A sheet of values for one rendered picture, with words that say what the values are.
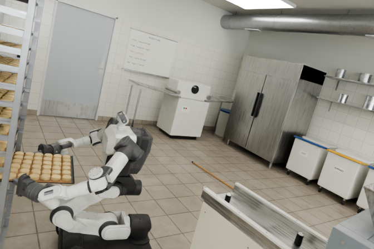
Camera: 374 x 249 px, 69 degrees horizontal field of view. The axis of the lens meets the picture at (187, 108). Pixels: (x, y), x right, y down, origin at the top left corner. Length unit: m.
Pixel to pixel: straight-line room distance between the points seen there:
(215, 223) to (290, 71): 4.24
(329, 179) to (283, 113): 1.34
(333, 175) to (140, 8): 4.63
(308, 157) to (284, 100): 1.08
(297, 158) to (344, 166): 0.81
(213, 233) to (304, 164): 3.96
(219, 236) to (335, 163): 3.78
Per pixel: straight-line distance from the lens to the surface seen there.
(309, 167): 5.38
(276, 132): 5.42
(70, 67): 5.56
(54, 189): 1.60
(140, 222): 2.25
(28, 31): 1.56
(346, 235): 1.04
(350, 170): 5.08
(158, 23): 6.04
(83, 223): 2.15
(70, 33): 5.51
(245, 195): 1.81
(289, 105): 5.33
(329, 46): 6.24
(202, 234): 1.68
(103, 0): 5.63
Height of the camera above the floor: 1.56
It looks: 9 degrees down
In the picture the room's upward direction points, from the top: 14 degrees clockwise
